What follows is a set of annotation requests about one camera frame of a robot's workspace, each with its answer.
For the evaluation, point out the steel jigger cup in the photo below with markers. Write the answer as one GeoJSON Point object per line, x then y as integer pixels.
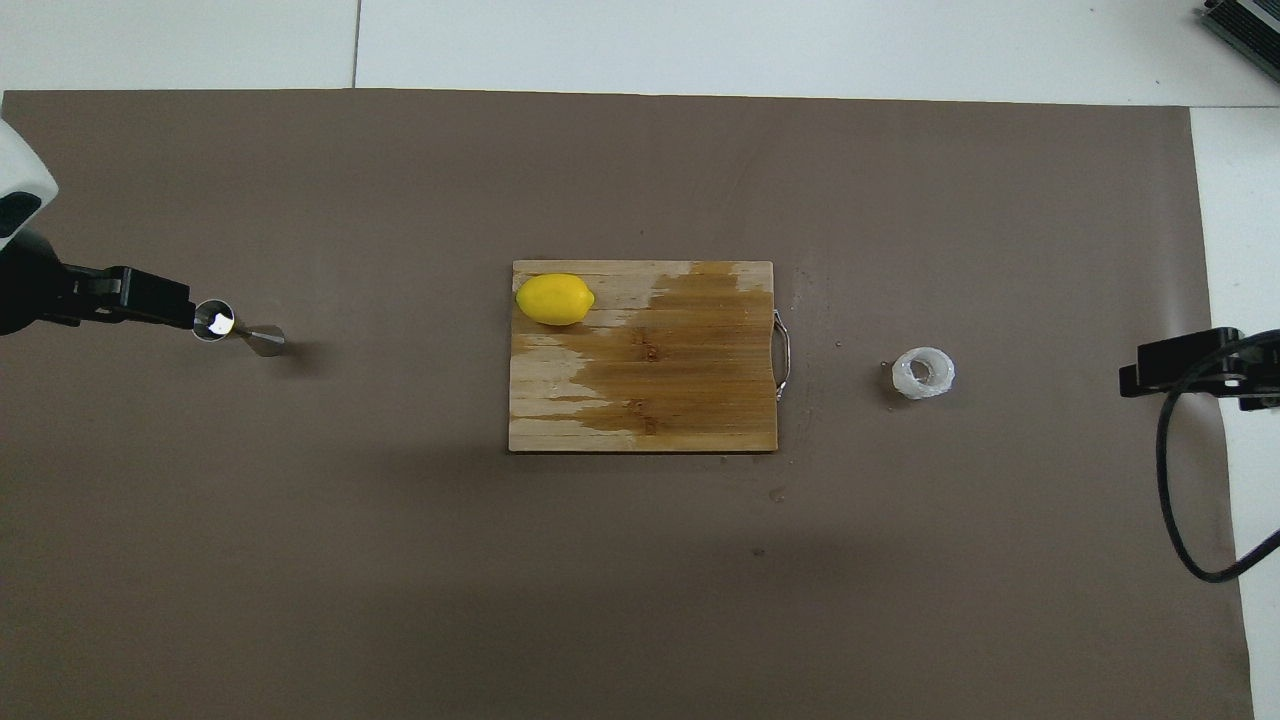
{"type": "Point", "coordinates": [262, 340]}

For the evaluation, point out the yellow lemon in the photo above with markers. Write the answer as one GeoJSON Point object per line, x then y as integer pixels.
{"type": "Point", "coordinates": [555, 299]}

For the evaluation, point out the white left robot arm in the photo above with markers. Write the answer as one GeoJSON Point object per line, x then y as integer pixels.
{"type": "Point", "coordinates": [20, 170]}

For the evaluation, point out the clear plastic cup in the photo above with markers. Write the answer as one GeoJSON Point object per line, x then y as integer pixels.
{"type": "Point", "coordinates": [905, 378]}

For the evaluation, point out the brown paper table mat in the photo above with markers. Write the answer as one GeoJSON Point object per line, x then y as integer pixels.
{"type": "Point", "coordinates": [400, 560]}

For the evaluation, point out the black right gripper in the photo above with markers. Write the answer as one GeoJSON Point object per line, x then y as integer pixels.
{"type": "Point", "coordinates": [1262, 385]}

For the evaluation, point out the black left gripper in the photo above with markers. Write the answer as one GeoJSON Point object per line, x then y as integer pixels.
{"type": "Point", "coordinates": [25, 290]}

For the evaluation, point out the grey finned electronic device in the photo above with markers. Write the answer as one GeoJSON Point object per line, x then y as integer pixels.
{"type": "Point", "coordinates": [1250, 30]}

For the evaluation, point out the wooden cutting board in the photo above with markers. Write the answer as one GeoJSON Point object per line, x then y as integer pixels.
{"type": "Point", "coordinates": [690, 360]}

